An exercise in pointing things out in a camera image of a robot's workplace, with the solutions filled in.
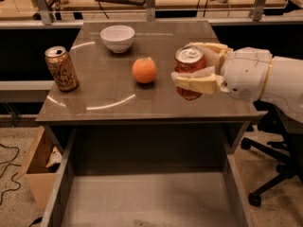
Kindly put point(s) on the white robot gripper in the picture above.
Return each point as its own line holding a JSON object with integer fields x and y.
{"x": 247, "y": 73}

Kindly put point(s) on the red coke can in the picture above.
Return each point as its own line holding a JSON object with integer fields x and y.
{"x": 189, "y": 59}

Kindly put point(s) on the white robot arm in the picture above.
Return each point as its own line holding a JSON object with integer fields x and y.
{"x": 283, "y": 86}

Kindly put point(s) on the grey counter cabinet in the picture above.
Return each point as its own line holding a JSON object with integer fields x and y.
{"x": 109, "y": 95}

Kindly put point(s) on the grey open top drawer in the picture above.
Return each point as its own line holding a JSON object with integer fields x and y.
{"x": 177, "y": 175}

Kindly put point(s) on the gold tea can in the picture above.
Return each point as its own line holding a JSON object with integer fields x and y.
{"x": 61, "y": 68}

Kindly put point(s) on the orange fruit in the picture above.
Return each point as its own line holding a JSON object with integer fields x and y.
{"x": 144, "y": 70}

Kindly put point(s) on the white ceramic bowl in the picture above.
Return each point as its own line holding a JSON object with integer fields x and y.
{"x": 117, "y": 38}

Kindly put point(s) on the cardboard box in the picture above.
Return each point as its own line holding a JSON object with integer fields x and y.
{"x": 36, "y": 167}

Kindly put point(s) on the metal railing frame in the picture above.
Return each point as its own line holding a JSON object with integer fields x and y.
{"x": 17, "y": 13}

